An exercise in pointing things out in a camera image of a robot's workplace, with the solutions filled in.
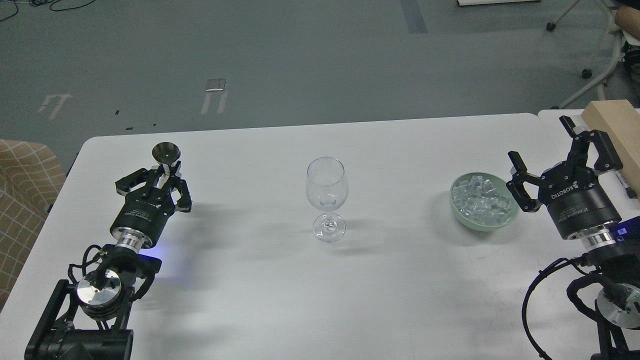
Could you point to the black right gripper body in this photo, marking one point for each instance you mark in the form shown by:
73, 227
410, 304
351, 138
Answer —
576, 201

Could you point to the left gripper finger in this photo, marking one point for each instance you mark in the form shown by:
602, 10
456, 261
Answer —
173, 181
141, 182

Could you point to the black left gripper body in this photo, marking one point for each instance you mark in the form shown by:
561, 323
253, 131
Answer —
143, 217

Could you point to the steel jigger measuring cup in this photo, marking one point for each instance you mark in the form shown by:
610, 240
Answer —
167, 155

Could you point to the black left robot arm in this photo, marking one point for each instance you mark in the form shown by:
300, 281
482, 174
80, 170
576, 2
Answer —
86, 317

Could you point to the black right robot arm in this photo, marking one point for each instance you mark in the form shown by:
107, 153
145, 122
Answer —
608, 295

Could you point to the green bowl of ice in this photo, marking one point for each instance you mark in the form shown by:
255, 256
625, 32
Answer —
481, 202

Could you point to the clear wine glass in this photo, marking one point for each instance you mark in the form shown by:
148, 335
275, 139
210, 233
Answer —
327, 189

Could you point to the black marker pen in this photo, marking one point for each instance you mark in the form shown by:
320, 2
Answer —
630, 192

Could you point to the light wooden block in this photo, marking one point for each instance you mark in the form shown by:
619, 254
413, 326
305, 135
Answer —
621, 121

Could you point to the seated person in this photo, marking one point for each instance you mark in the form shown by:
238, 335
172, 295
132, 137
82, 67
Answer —
627, 19

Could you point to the white office chair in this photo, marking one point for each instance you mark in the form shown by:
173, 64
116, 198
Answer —
610, 38

